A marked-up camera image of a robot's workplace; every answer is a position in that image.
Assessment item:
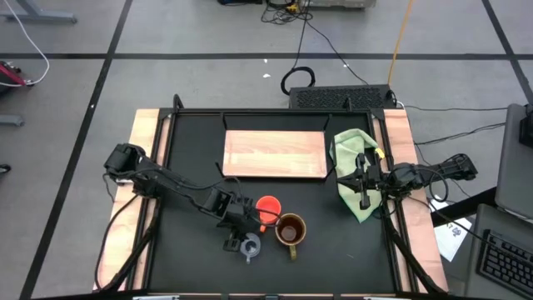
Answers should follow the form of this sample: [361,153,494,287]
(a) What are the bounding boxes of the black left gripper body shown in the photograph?
[216,206,262,242]

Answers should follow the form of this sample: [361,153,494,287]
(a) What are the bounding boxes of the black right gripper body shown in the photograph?
[360,164,393,194]

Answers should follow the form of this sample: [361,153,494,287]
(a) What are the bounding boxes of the small clear plastic cup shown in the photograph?
[240,232,262,265]

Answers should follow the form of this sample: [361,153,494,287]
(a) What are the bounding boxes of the orange plastic cup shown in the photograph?
[254,194,282,233]

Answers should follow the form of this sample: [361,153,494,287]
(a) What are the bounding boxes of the brown green glazed ceramic mug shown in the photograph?
[274,212,308,262]

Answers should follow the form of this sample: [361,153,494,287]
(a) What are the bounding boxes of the light green cloth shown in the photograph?
[328,127,385,225]

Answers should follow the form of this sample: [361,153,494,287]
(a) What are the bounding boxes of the black perforated computer case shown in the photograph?
[288,84,397,110]

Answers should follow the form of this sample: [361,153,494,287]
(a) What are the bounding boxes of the black desk edge bar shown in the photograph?
[431,187,499,228]

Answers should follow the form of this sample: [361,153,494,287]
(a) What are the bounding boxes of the white paper sheet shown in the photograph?
[427,196,475,263]

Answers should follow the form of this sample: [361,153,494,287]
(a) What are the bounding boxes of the grey laptop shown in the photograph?
[494,102,533,222]

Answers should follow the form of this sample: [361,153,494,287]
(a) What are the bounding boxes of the black keyboard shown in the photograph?
[476,228,533,299]

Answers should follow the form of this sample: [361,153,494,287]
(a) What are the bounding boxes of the black box device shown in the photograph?
[518,103,533,149]

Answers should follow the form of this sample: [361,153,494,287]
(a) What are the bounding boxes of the grey equipment case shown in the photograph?
[307,0,377,10]

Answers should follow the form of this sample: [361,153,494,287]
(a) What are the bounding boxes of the small grey metal foot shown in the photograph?
[0,114,26,128]

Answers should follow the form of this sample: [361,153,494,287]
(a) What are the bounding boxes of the red and black device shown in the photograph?
[0,60,35,89]

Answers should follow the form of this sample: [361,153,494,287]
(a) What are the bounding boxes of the grey metal desk foot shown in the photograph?
[0,0,79,25]

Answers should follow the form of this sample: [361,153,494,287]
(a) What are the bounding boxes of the black frame strut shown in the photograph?
[94,198,162,293]
[381,198,447,295]

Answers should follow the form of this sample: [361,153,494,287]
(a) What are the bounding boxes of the wooden shelf with black frame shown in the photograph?
[215,112,337,181]

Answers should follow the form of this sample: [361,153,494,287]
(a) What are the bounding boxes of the thin black floor cable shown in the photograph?
[414,122,507,146]
[291,12,310,70]
[401,104,508,113]

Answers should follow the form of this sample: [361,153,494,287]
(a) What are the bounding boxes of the black table rear rail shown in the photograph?
[159,107,386,118]

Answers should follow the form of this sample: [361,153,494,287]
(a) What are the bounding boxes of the coiled black cable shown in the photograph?
[280,66,316,96]

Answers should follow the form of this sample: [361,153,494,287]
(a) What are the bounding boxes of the long black floor cable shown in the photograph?
[306,20,371,86]

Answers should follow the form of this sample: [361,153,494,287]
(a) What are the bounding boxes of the yellow hanging cable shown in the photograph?
[386,0,416,87]

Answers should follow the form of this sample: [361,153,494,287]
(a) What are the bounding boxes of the tangled black cables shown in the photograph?
[260,0,314,25]

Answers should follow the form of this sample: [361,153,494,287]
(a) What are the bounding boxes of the white floor cable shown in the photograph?
[0,0,51,88]

